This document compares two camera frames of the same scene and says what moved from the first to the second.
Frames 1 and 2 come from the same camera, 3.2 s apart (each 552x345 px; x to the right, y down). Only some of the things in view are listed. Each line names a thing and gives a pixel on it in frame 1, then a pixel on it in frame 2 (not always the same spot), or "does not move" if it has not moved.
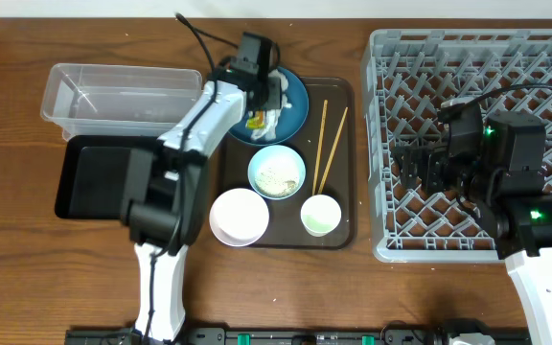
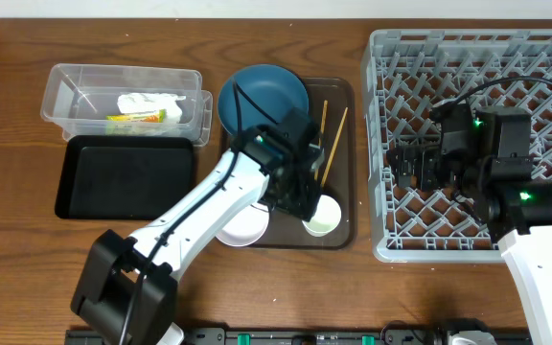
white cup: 320,215 does not move
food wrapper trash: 268,131 to 134,103
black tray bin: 95,177 does not move
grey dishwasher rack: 409,74 does not move
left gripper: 264,91 to 295,200
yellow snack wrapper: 256,122 to 151,117
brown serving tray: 326,145 does not move
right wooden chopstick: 333,150 does not move
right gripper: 434,156 does not move
